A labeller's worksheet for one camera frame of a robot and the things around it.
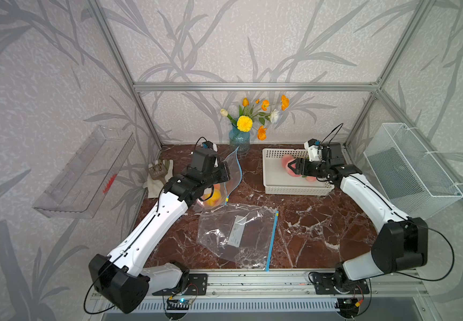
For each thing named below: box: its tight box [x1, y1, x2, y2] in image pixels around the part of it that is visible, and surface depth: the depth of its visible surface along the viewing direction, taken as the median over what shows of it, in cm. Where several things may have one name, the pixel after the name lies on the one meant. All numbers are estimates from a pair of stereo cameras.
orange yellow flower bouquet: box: [220, 94, 290, 142], surface depth 99 cm
